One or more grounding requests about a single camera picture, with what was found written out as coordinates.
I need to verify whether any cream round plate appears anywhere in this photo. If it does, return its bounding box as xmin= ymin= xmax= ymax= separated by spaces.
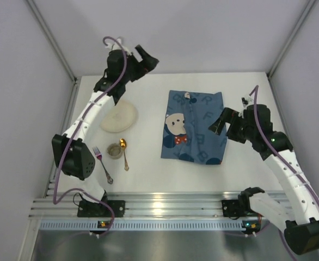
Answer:
xmin=100 ymin=100 xmax=138 ymax=133

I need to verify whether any blue cartoon mouse placemat cloth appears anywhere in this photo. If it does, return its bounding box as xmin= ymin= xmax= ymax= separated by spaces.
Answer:
xmin=161 ymin=90 xmax=227 ymax=165

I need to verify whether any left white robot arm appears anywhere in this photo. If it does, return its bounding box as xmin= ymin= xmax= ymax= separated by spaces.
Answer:
xmin=52 ymin=43 xmax=159 ymax=204

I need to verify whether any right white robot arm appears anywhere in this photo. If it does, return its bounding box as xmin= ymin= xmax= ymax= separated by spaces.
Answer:
xmin=218 ymin=104 xmax=319 ymax=255

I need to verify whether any gold spoon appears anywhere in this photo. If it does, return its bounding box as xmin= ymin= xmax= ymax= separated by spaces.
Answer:
xmin=120 ymin=138 xmax=129 ymax=171

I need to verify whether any small glass cup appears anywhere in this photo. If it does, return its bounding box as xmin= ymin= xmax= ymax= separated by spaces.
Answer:
xmin=107 ymin=143 xmax=123 ymax=159

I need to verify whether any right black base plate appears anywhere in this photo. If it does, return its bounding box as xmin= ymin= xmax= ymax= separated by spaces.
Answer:
xmin=221 ymin=200 xmax=262 ymax=220

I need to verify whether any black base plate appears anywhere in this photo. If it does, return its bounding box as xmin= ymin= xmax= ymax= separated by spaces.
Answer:
xmin=77 ymin=200 xmax=126 ymax=218
xmin=221 ymin=200 xmax=262 ymax=220

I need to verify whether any left aluminium frame post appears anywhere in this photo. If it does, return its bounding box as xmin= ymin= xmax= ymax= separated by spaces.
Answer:
xmin=24 ymin=0 xmax=77 ymax=83

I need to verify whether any aluminium frame post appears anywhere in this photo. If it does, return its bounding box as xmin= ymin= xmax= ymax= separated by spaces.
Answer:
xmin=24 ymin=0 xmax=77 ymax=83
xmin=267 ymin=0 xmax=319 ymax=78

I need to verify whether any aluminium mounting rail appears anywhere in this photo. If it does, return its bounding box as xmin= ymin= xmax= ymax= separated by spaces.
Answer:
xmin=29 ymin=192 xmax=239 ymax=219

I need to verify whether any right aluminium frame post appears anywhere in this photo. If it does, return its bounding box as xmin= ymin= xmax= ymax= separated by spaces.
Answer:
xmin=267 ymin=0 xmax=319 ymax=78

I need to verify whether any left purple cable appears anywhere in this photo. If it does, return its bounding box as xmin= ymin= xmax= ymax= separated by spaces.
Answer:
xmin=52 ymin=35 xmax=127 ymax=234

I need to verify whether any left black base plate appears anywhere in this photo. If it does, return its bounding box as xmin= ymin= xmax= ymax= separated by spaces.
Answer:
xmin=77 ymin=200 xmax=126 ymax=218

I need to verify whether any slotted grey cable duct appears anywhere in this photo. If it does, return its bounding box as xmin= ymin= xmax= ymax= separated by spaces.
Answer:
xmin=40 ymin=219 xmax=261 ymax=231

